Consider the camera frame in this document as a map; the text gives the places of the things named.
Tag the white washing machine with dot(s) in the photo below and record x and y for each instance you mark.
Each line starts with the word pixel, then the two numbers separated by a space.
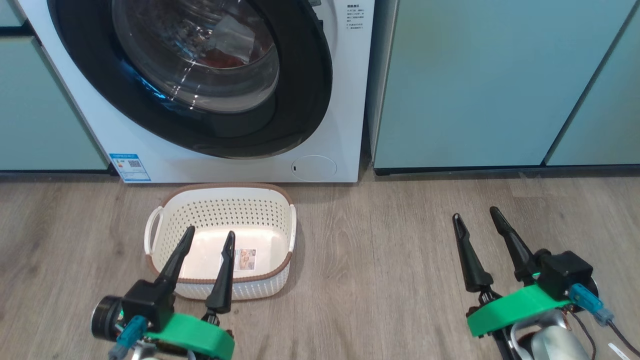
pixel 345 100

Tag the beige perforated laundry basket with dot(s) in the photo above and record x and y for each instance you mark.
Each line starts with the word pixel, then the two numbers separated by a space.
pixel 225 210

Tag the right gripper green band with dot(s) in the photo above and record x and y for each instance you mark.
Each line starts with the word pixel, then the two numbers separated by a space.
pixel 515 307

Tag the narrow teal cabinet door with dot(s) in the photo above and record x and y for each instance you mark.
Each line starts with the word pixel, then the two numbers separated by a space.
pixel 605 110

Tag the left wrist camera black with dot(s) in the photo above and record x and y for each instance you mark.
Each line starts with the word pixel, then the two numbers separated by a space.
pixel 145 305

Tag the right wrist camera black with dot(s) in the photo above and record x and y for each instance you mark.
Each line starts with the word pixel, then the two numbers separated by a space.
pixel 567 272

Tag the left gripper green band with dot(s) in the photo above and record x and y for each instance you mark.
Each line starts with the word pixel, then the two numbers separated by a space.
pixel 195 337

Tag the printed warning text label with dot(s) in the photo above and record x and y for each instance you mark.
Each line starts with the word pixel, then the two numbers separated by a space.
pixel 355 17

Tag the black round washing machine door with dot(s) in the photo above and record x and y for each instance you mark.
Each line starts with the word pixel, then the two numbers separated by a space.
pixel 300 90

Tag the light teal cabinet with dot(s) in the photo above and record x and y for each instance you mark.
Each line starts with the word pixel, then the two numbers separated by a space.
pixel 460 85

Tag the blue energy label sticker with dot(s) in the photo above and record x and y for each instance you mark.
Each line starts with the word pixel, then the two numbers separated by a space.
pixel 130 167

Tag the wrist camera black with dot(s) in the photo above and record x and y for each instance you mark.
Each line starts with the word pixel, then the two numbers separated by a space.
pixel 567 272
pixel 145 305

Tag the product sticker inside basket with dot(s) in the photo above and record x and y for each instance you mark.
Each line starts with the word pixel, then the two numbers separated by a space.
pixel 245 260

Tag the round drain filter cover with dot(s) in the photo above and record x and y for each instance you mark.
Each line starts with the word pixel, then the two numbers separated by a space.
pixel 314 168

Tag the red garment with white trim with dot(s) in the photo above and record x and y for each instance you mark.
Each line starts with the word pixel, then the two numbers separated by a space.
pixel 222 59

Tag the teal cabinet panel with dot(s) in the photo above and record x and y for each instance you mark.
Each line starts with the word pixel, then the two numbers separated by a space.
pixel 40 110

